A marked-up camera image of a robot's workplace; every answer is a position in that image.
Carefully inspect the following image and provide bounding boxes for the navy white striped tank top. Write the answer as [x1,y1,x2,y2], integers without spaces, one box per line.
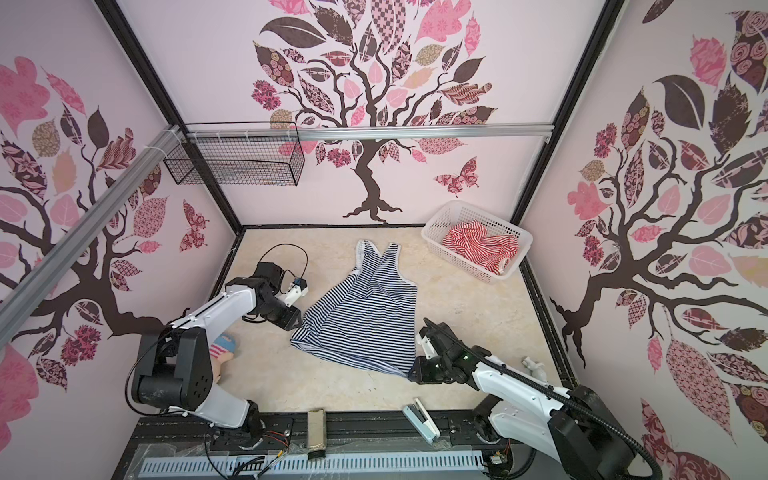
[290,240,418,378]

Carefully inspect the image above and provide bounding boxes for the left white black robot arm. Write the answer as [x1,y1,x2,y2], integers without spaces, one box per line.
[126,262,308,437]

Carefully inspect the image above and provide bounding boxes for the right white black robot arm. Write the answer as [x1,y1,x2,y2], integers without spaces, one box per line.
[408,319,663,479]

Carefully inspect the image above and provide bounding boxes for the red white striped tank top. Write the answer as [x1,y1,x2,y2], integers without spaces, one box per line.
[442,221,520,275]

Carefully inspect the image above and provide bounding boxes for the white stapler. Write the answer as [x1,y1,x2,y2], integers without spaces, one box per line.
[402,398,441,444]

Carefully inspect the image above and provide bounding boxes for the plush doll striped hat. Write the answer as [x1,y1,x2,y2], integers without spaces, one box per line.
[209,334,237,383]

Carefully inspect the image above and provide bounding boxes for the grey rectangular block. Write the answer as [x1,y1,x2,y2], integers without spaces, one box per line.
[307,409,327,461]

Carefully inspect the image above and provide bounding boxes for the small white figurine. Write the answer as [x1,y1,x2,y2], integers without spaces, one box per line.
[521,356,548,383]

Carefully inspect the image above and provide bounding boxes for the white plastic laundry basket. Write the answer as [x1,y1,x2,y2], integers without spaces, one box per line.
[421,200,533,283]

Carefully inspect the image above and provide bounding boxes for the silver rear aluminium bar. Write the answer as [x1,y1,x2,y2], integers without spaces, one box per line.
[186,123,554,141]

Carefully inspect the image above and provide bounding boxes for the silver aluminium bar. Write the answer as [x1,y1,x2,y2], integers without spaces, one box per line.
[186,123,554,141]
[1,125,183,345]

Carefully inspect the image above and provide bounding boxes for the silver left aluminium bar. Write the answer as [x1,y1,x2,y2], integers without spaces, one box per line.
[1,125,183,345]

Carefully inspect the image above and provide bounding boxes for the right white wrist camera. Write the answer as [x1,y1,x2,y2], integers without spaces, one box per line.
[417,336,438,360]

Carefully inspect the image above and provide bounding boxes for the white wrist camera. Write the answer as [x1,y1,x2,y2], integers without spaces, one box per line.
[278,278,309,307]
[417,336,438,360]

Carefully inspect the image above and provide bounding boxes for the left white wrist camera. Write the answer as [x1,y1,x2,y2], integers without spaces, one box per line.
[278,278,309,307]

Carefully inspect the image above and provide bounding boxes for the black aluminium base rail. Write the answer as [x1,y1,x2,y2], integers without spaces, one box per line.
[128,407,613,448]

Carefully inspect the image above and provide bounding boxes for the white slotted cable duct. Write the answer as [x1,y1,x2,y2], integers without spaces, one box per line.
[136,451,486,479]

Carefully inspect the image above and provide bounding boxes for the black wire mesh basket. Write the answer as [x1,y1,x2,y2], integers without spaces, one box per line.
[164,120,305,187]

